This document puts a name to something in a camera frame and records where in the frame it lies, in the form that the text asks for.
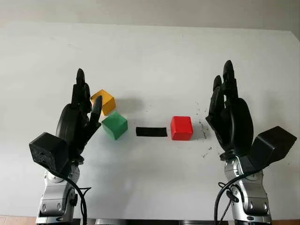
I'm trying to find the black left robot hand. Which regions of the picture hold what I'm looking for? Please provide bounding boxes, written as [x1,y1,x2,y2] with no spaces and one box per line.
[55,68,104,165]

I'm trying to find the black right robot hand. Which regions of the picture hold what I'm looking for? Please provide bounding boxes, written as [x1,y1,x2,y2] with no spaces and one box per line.
[205,60,254,161]

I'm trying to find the yellow wooden block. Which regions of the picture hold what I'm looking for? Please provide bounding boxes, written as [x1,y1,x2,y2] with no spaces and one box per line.
[90,89,116,116]

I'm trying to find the green wooden block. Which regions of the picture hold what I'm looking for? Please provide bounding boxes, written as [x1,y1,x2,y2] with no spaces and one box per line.
[101,111,128,141]

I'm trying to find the red wooden block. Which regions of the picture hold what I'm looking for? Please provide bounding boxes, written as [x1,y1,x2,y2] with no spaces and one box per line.
[170,115,194,141]

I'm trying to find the black tape strip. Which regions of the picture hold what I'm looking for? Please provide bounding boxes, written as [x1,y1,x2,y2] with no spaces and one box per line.
[135,127,168,138]

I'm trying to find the dark robot torso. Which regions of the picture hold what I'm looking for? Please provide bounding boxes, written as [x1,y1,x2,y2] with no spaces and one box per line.
[70,218,235,225]

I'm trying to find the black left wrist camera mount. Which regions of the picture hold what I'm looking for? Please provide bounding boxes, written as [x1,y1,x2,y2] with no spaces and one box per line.
[29,132,69,175]

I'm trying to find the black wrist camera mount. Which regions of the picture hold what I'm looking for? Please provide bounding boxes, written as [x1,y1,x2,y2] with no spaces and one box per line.
[29,132,69,175]
[236,126,298,175]

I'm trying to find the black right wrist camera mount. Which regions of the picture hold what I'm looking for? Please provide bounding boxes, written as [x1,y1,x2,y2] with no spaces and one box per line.
[236,126,298,175]

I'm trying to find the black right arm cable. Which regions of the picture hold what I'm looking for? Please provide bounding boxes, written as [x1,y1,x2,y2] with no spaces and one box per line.
[214,172,261,225]

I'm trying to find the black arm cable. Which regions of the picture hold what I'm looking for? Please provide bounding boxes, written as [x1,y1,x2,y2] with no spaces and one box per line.
[214,172,261,225]
[50,171,92,225]

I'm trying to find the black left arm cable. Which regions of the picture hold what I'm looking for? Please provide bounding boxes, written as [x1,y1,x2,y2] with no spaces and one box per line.
[50,171,92,225]

